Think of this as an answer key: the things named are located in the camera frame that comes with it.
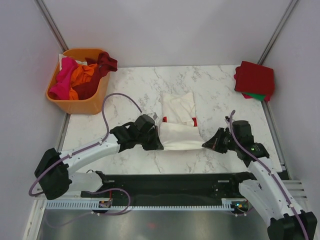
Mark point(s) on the crumpled maroon t shirt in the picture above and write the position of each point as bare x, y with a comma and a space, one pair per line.
105, 64

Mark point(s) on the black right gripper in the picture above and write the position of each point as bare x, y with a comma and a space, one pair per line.
215, 142

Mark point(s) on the white printed t shirt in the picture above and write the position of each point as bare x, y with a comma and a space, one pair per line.
179, 129

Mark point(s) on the white slotted cable duct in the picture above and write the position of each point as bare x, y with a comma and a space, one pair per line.
95, 205

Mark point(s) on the crumpled pink t shirt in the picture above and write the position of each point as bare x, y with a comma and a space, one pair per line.
61, 90

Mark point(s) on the white cloth in basket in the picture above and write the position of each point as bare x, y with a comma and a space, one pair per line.
61, 56

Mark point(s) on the right corner aluminium post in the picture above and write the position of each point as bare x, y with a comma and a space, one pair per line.
278, 30

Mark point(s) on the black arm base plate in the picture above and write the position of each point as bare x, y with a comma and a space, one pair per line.
172, 189

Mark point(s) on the crumpled orange t shirt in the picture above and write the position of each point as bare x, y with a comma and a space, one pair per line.
81, 75

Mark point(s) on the corner aluminium post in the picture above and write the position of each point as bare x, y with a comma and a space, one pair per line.
41, 5
278, 30

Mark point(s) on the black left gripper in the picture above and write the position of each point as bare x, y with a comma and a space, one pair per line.
155, 144

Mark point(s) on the aluminium frame rail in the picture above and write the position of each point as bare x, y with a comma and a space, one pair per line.
294, 187

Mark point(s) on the folded green t shirt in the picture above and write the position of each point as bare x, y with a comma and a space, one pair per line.
259, 97

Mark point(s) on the left corner aluminium post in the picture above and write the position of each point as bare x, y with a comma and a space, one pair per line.
41, 5

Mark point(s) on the folded dark red t shirt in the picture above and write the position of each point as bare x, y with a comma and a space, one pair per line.
256, 79

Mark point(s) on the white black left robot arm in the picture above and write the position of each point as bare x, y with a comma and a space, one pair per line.
58, 172

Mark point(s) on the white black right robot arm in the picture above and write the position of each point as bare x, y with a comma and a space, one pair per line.
284, 217

